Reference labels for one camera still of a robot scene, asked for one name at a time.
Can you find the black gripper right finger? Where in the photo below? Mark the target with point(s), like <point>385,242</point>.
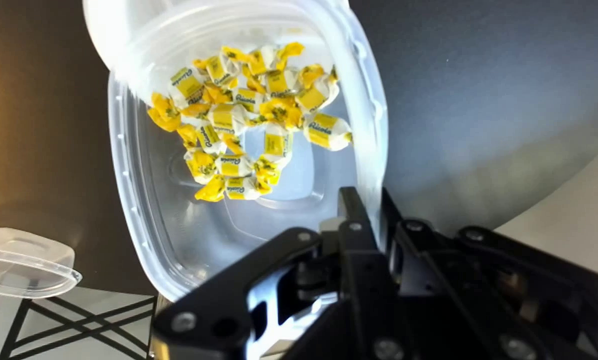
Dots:
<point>458,293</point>

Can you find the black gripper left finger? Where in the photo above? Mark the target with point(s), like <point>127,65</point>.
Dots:
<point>369,280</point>

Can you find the yellow candy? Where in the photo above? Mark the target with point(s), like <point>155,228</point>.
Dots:
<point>201,164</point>
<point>163,114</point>
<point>249,101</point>
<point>315,96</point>
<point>291,52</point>
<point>280,113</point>
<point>244,60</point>
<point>324,130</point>
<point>188,85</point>
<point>214,94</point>
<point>275,143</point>
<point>240,189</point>
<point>224,116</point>
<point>204,138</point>
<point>219,68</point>
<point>267,173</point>
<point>233,164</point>
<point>211,190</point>
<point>278,81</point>

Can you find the clear plastic food container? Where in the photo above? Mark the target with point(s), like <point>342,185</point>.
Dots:
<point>151,221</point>

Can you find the white ceramic bowl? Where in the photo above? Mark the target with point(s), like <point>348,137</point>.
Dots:
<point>111,27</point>

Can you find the clear drinking glass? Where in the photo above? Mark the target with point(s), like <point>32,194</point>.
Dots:
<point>25,262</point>

